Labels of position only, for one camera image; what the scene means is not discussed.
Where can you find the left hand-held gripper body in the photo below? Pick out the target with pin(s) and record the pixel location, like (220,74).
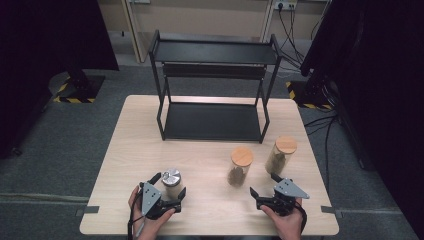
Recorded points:
(149,200)

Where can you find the person's right hand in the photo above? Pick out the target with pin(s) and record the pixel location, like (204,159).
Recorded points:
(288,226)

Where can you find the metal-lid jar of white powder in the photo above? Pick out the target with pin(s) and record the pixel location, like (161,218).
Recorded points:
(171,176)

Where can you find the stand base with striped tape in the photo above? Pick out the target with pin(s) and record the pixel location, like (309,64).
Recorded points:
(301,95)
(83,90)

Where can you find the dark curtain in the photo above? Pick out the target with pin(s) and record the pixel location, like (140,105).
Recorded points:
(383,100)
(40,66)

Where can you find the white wall socket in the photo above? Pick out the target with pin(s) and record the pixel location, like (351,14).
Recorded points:
(285,4)

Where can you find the tall wooden-lid jar of leaves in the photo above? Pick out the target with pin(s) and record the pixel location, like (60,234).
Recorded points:
(286,145)

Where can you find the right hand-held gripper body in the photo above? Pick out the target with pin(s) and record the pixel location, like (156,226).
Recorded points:
(288,190)

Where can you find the black two-tier metal rack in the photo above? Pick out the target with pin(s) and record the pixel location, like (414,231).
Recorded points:
(213,121)

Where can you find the beige frame post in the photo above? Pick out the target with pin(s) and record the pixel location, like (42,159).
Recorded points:
(135,33)
(267,23)

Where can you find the person's left hand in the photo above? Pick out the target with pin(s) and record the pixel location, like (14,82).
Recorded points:
(146,230)

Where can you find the wooden-lid jar of brown spice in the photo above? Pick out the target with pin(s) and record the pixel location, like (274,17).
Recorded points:
(241,156)

